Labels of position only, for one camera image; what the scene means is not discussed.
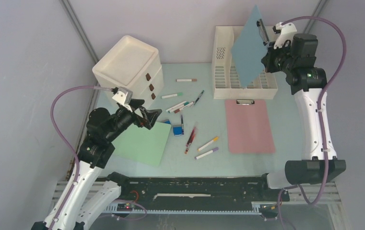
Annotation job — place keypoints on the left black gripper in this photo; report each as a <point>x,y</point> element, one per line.
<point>149,116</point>

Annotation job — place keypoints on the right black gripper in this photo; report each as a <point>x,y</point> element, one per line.
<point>268,60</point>

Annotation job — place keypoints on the blue clipboard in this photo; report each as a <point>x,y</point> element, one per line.
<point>248,50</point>

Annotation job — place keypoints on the green clipboard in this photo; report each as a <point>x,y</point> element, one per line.
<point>142,145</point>

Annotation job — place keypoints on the cream three-drawer cabinet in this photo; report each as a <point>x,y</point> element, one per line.
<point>132,64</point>

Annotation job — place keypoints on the pink clipboard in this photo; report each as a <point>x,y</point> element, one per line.
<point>248,128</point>

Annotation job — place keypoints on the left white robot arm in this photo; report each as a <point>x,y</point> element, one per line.
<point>72,211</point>

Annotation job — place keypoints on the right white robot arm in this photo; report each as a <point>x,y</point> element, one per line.
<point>319,163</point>

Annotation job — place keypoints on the white marker maroon cap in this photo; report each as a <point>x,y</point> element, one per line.
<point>183,107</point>

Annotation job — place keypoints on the white marker green cap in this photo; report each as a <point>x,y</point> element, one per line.
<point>171,95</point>

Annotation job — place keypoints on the dark blue pen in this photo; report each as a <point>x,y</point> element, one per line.
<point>182,124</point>

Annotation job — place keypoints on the white marker teal cap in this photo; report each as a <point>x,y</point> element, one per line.
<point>175,107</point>

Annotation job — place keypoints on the red pen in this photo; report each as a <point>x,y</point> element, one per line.
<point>190,139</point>

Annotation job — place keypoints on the white marker brown cap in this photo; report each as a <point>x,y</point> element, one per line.
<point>186,80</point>

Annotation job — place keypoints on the black teal pen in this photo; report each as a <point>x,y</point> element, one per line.
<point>199,96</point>

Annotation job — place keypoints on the white marker yellow cap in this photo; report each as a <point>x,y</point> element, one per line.
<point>207,144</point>

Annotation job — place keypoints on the white marker purple cap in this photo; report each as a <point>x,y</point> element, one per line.
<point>206,153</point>

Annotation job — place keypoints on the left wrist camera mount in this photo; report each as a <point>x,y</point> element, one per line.
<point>122,96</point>

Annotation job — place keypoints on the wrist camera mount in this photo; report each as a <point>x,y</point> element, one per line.
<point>122,96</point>
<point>285,34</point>

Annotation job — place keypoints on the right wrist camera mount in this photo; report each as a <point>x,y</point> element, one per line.
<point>285,34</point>

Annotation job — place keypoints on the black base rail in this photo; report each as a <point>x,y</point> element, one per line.
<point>210,195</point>

